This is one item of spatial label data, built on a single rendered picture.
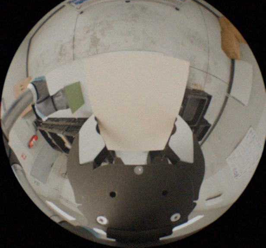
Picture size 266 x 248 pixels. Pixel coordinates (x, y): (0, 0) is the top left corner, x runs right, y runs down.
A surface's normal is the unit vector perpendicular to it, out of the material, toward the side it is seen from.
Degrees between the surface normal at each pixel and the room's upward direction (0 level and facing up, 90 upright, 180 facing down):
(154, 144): 0
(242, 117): 90
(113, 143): 0
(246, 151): 90
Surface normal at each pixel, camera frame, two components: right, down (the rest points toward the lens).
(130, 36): 0.00, 0.54
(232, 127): -1.00, 0.00
